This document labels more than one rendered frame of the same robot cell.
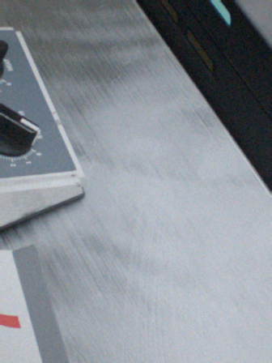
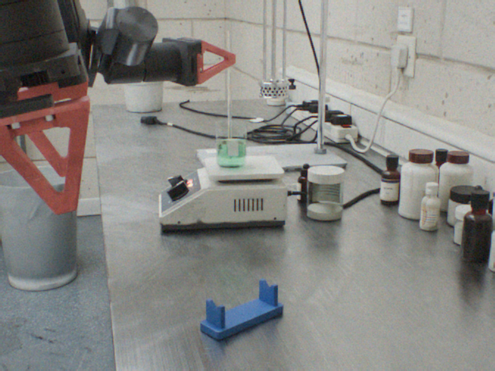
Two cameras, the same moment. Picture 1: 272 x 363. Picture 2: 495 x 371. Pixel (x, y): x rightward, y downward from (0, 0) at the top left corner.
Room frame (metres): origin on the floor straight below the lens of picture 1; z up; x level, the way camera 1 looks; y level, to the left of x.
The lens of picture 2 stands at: (1.38, 0.29, 1.11)
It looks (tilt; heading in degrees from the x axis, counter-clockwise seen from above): 16 degrees down; 186
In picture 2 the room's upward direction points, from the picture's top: straight up
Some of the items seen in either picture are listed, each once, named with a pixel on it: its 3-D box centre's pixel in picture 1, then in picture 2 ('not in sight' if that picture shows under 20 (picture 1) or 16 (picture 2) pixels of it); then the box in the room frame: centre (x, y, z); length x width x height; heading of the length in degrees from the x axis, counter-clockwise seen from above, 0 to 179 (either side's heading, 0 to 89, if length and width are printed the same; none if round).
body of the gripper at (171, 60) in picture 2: not in sight; (163, 62); (0.38, 0.06, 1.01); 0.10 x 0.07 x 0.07; 33
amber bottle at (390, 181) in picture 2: not in sight; (390, 179); (0.21, 0.43, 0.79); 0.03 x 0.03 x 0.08
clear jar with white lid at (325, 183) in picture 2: not in sight; (325, 193); (0.31, 0.31, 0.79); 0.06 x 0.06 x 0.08
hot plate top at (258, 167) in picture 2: not in sight; (242, 167); (0.32, 0.18, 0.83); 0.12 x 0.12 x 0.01; 13
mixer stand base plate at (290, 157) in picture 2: not in sight; (268, 157); (-0.08, 0.19, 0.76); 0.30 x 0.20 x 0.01; 109
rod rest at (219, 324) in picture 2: not in sight; (242, 306); (0.69, 0.22, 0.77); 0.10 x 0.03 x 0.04; 138
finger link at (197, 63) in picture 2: not in sight; (204, 59); (0.33, 0.12, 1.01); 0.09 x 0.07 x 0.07; 123
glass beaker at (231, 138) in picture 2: not in sight; (230, 143); (0.33, 0.16, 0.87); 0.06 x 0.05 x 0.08; 42
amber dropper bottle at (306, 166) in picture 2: not in sight; (306, 182); (0.22, 0.28, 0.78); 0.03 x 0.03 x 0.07
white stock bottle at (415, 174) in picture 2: not in sight; (418, 183); (0.28, 0.46, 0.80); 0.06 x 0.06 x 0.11
